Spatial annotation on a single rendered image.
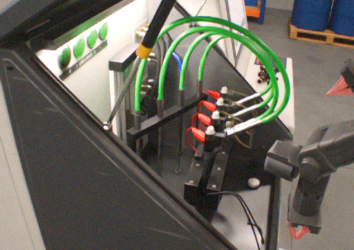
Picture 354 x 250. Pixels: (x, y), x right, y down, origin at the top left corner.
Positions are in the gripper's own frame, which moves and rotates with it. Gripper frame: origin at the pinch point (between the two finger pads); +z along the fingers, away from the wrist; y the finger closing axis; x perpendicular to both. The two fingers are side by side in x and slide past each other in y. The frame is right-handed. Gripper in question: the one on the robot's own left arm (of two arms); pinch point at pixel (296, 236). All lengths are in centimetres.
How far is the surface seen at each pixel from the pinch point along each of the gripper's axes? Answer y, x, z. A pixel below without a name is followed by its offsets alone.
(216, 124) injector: -28.6, -24.2, -8.2
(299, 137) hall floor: -208, 22, 102
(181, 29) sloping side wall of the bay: -52, -41, -27
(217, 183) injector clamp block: -19.9, -21.1, 5.5
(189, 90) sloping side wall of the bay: -53, -38, -5
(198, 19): -21, -29, -39
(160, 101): -29, -40, -13
